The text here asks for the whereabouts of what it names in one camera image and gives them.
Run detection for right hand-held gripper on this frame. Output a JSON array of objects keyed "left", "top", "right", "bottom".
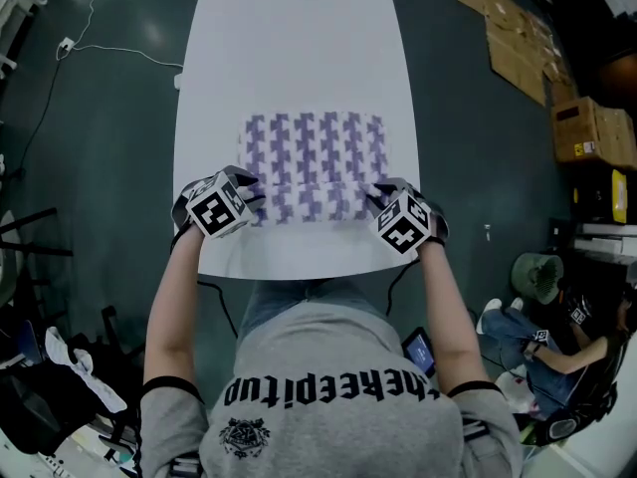
[{"left": 365, "top": 176, "right": 451, "bottom": 256}]

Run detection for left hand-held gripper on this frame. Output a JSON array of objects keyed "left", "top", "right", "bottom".
[{"left": 171, "top": 164, "right": 268, "bottom": 241}]

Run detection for purple white patterned towel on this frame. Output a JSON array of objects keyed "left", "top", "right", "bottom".
[{"left": 237, "top": 111, "right": 392, "bottom": 227}]

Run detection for person's right forearm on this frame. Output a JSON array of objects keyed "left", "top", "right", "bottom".
[{"left": 415, "top": 214, "right": 499, "bottom": 392}]

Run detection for person's left forearm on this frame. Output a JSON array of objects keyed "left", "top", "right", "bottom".
[{"left": 143, "top": 226, "right": 208, "bottom": 387}]

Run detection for person's blue jeans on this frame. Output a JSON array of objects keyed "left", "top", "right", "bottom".
[{"left": 238, "top": 277, "right": 394, "bottom": 336}]

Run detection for small black screen device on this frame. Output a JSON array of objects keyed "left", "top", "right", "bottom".
[{"left": 401, "top": 326, "right": 438, "bottom": 378}]

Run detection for round mesh waste bin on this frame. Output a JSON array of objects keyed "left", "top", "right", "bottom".
[{"left": 511, "top": 251, "right": 565, "bottom": 307}]

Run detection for small black box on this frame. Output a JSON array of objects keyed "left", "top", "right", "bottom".
[{"left": 546, "top": 215, "right": 578, "bottom": 248}]

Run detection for flattened cardboard sheets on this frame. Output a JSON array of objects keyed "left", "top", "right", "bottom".
[{"left": 452, "top": 0, "right": 578, "bottom": 108}]

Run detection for brown cardboard box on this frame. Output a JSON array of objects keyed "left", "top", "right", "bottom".
[{"left": 549, "top": 96, "right": 637, "bottom": 171}]

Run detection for black yellow case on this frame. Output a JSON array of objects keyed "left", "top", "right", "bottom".
[{"left": 570, "top": 167, "right": 629, "bottom": 226}]

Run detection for stack of white flat boxes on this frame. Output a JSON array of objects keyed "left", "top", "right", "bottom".
[{"left": 574, "top": 221, "right": 637, "bottom": 256}]

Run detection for white plastic bag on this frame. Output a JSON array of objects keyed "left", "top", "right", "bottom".
[{"left": 495, "top": 369, "right": 537, "bottom": 415}]

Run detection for large black appliance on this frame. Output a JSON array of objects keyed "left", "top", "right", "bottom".
[{"left": 571, "top": 249, "right": 637, "bottom": 288}]

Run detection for white crumpled cloth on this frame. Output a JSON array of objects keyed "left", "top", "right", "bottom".
[{"left": 44, "top": 326, "right": 128, "bottom": 415}]

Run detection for person's grey sweatshirt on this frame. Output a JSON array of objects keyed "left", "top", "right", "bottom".
[{"left": 138, "top": 299, "right": 524, "bottom": 478}]

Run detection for brown round stool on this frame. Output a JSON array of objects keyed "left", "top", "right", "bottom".
[{"left": 599, "top": 52, "right": 637, "bottom": 112}]

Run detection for white furniture piece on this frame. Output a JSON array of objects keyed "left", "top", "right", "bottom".
[{"left": 0, "top": 0, "right": 49, "bottom": 79}]

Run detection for black office chair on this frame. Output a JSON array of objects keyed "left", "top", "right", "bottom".
[{"left": 0, "top": 306, "right": 148, "bottom": 457}]

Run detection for cluttered white desk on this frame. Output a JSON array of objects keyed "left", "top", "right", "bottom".
[{"left": 0, "top": 423, "right": 143, "bottom": 478}]

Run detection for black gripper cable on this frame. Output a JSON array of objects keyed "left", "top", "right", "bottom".
[
  {"left": 196, "top": 279, "right": 240, "bottom": 339},
  {"left": 385, "top": 259, "right": 422, "bottom": 318}
]

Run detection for long white cable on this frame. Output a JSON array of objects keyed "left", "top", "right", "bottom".
[{"left": 55, "top": 0, "right": 184, "bottom": 70}]

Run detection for thin black cable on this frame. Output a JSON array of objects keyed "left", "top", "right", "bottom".
[{"left": 9, "top": 52, "right": 64, "bottom": 178}]

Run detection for black metal frame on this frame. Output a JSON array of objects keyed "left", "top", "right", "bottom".
[{"left": 0, "top": 206, "right": 75, "bottom": 258}]

